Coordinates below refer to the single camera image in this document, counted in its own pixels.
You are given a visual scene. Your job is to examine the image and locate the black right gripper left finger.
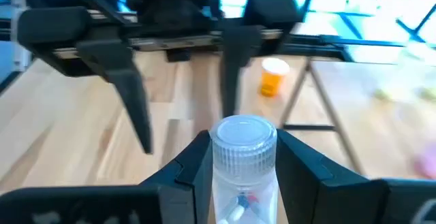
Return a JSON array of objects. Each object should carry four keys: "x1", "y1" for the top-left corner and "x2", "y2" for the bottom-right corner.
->
[{"x1": 0, "y1": 129, "x2": 214, "y2": 224}]

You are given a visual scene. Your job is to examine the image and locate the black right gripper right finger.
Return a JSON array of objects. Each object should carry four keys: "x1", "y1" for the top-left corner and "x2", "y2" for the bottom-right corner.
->
[{"x1": 275, "y1": 129, "x2": 436, "y2": 224}]

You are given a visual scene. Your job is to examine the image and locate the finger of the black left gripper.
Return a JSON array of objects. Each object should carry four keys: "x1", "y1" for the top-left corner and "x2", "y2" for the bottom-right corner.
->
[
  {"x1": 219, "y1": 25, "x2": 264, "y2": 118},
  {"x1": 75, "y1": 39, "x2": 154, "y2": 155}
]

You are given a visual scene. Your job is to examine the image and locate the orange medicine bottle white cap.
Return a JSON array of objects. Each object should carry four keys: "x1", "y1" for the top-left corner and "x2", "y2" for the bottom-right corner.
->
[{"x1": 259, "y1": 57, "x2": 291, "y2": 98}]

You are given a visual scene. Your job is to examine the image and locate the clear medicine bottle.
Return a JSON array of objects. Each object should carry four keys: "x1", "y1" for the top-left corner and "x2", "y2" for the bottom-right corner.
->
[{"x1": 209, "y1": 114, "x2": 281, "y2": 224}]

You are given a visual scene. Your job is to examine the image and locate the wooden shelf black metal frame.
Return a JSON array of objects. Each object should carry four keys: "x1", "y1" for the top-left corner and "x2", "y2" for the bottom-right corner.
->
[{"x1": 277, "y1": 35, "x2": 436, "y2": 184}]

